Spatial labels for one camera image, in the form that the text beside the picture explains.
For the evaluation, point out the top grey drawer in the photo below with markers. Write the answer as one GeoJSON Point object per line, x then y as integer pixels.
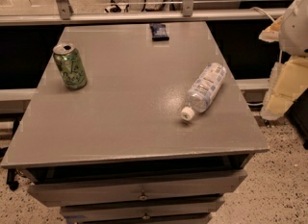
{"type": "Point", "coordinates": [137, 189]}

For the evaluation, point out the metal railing frame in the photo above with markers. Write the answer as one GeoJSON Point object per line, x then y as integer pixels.
{"type": "Point", "coordinates": [144, 13]}

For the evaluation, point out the clear plastic water bottle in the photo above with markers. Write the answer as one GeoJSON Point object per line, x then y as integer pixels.
{"type": "Point", "coordinates": [204, 90]}

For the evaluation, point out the grey drawer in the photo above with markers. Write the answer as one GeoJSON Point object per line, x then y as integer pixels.
{"type": "Point", "coordinates": [137, 189]}
{"type": "Point", "coordinates": [143, 210]}

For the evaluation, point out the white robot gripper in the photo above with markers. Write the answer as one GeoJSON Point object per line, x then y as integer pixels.
{"type": "Point", "coordinates": [295, 29]}

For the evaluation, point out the dark blue snack packet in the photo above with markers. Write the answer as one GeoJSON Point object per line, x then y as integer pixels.
{"type": "Point", "coordinates": [159, 32]}

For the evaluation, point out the green soda can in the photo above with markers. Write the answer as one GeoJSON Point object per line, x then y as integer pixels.
{"type": "Point", "coordinates": [68, 60]}

